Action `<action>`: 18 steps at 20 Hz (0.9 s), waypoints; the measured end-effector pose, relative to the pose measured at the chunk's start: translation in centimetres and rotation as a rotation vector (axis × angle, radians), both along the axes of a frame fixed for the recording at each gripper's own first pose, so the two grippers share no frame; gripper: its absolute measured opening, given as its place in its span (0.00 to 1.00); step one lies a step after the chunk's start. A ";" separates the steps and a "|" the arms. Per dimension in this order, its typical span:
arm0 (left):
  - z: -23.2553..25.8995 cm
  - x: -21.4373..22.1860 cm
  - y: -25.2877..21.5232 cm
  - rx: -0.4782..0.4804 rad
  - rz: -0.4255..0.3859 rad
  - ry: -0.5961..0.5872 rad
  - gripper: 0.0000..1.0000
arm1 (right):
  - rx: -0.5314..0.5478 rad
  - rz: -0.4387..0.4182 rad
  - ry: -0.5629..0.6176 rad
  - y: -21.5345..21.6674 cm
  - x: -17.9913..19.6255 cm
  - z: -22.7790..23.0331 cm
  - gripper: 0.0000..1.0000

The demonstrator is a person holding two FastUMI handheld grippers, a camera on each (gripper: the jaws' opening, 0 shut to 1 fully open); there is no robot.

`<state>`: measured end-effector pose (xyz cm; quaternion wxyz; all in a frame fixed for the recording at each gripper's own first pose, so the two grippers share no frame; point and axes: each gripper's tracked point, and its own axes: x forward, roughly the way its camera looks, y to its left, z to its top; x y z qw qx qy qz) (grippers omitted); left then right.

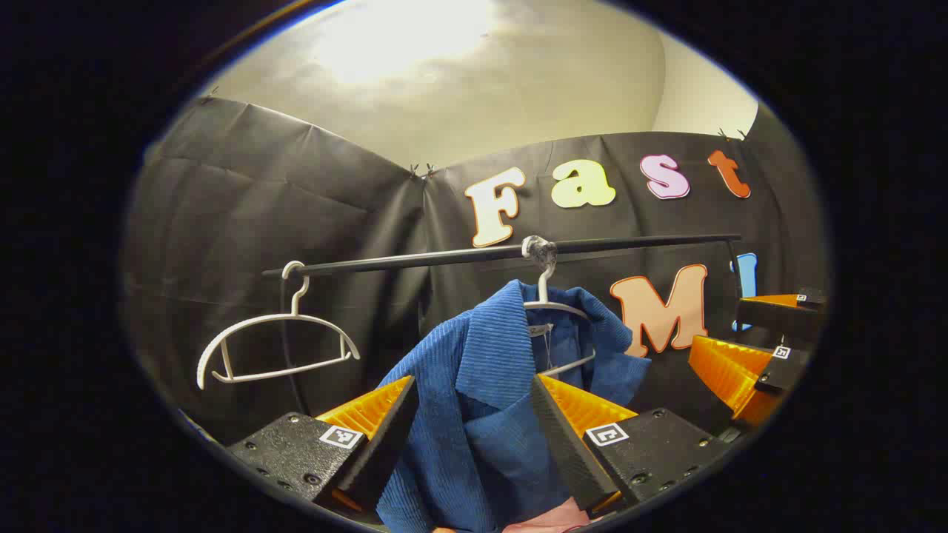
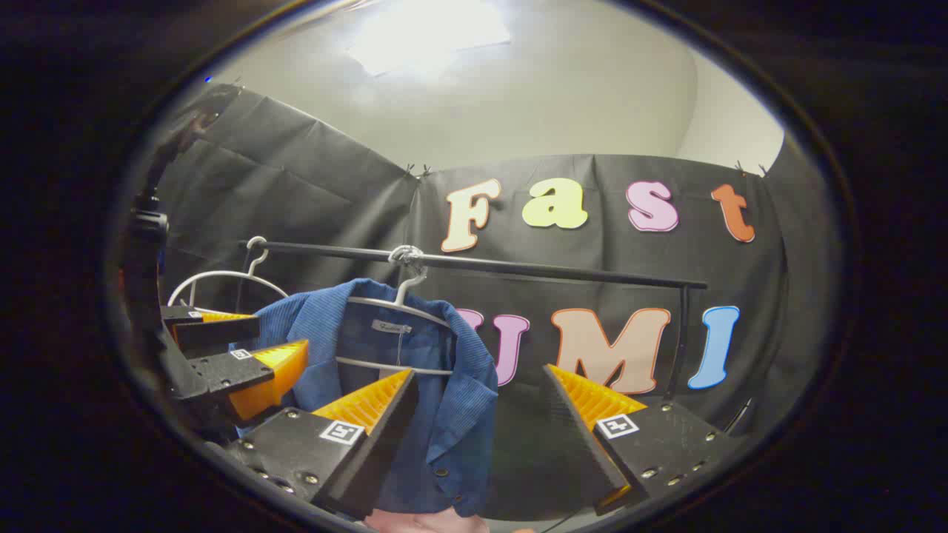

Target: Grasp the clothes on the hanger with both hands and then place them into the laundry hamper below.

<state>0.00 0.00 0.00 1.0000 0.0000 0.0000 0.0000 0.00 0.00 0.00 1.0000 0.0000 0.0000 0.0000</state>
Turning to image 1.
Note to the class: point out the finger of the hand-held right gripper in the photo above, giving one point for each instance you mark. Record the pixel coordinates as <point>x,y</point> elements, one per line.
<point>729,374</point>
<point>778,320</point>

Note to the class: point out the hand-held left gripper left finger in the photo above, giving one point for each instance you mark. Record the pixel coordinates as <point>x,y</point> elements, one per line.
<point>385,444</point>

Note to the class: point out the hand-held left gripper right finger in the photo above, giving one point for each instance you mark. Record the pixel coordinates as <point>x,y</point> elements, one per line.
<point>566,444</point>

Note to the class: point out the white hanger with taped hook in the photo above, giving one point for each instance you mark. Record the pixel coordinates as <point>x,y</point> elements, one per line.
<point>545,289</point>

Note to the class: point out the white plastic hanger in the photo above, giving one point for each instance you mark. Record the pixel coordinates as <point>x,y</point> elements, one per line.
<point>297,300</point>

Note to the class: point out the black clothes rack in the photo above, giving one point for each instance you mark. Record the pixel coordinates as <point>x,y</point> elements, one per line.
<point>444,258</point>

